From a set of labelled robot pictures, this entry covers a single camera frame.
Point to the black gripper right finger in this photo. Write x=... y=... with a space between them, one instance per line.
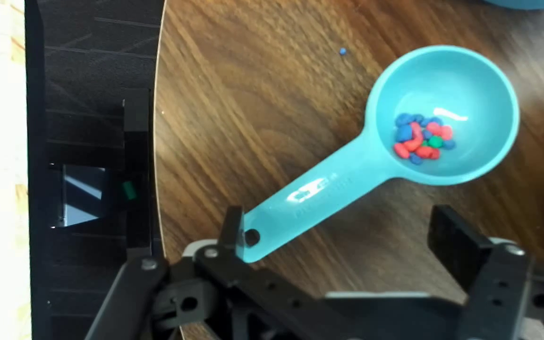
x=492 y=275

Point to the teal measuring cup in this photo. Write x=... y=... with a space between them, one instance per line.
x=437 y=117

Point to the colourful cereal pieces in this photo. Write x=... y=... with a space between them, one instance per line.
x=422 y=139

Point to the blue plastic bowl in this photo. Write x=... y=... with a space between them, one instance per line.
x=518 y=5

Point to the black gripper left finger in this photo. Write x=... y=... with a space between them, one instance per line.
x=255 y=304

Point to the dark grey sofa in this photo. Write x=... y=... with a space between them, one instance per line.
x=91 y=205

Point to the round dark wooden table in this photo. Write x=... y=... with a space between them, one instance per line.
x=342 y=124

